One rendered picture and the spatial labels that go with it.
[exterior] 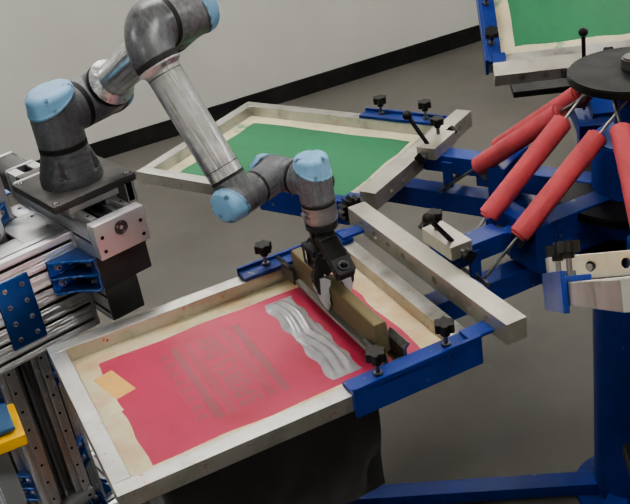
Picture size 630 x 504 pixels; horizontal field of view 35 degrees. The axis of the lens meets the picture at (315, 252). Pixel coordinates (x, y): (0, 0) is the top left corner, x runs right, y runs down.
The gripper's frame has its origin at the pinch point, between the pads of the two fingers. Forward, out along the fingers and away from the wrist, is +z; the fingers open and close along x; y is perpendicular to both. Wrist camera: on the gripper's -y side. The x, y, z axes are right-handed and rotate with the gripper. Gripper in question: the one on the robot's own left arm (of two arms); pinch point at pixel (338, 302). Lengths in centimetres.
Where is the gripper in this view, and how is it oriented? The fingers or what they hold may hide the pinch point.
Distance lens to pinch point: 221.8
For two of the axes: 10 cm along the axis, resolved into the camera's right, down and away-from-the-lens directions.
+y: -4.4, -3.8, 8.1
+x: -8.9, 3.3, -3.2
